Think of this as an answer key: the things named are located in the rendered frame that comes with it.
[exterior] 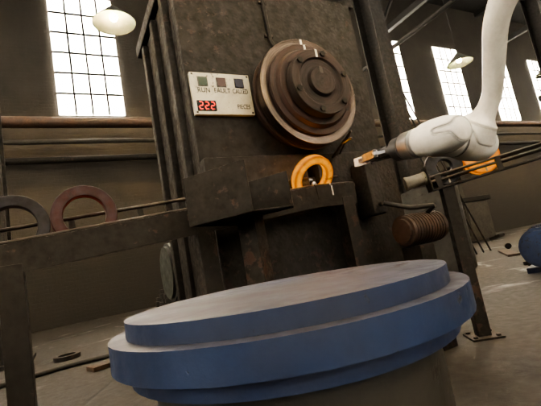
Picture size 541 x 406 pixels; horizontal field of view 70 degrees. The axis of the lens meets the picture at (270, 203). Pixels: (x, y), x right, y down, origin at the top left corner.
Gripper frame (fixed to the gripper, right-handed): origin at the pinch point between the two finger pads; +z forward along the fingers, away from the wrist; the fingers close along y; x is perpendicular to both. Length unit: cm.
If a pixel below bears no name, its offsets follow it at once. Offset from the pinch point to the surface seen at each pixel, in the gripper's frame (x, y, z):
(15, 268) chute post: -20, -109, 18
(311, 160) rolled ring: 4.0, -10.6, 15.6
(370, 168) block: -0.1, 22.1, 19.5
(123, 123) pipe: 191, 11, 576
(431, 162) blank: -1.5, 42.6, 4.5
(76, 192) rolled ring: 0, -93, 22
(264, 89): 34.6, -22.6, 23.3
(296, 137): 14.9, -12.0, 21.6
